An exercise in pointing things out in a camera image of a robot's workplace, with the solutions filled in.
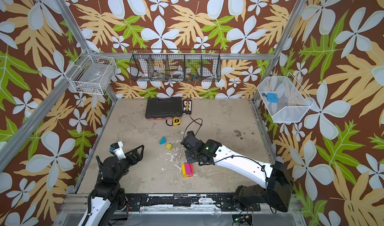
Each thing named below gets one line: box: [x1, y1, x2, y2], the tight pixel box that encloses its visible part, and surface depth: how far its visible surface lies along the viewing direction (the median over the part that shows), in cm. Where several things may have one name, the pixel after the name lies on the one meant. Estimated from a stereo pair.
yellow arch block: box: [181, 164, 188, 178], surface depth 82 cm
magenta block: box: [185, 162, 193, 175], surface depth 81 cm
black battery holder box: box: [182, 100, 193, 115], surface depth 117 cm
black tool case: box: [145, 97, 183, 119], surface depth 112 cm
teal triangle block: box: [159, 136, 167, 145], surface depth 100 cm
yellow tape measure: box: [173, 117, 182, 126], surface depth 106 cm
